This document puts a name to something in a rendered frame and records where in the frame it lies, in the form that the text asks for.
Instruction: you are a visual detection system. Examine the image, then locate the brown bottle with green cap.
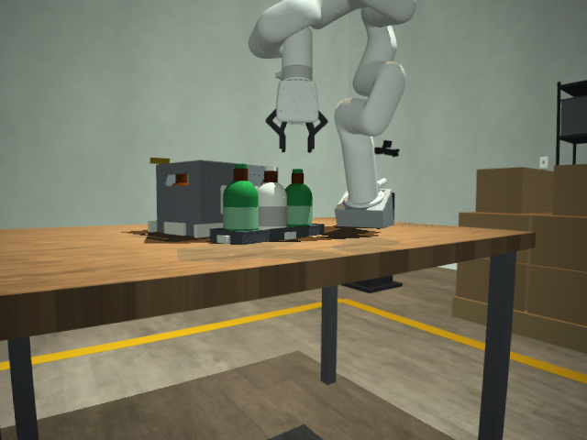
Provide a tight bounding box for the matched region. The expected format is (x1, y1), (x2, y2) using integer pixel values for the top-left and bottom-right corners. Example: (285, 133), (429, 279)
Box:
(173, 173), (188, 185)

